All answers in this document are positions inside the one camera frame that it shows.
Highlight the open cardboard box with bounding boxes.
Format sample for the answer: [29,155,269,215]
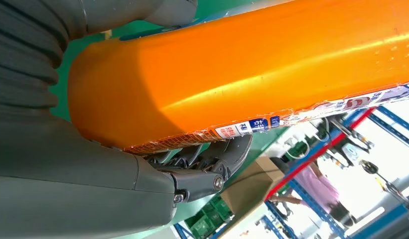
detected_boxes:
[220,156,286,217]

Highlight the blue steel rack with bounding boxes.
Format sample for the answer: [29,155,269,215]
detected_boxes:
[172,105,409,239]

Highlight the person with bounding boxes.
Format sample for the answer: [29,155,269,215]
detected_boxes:
[270,161,356,229]

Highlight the red pole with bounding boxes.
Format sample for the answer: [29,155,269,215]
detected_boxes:
[264,107,378,202]

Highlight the white humanoid robot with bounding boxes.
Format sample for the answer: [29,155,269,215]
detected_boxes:
[328,115,409,207]

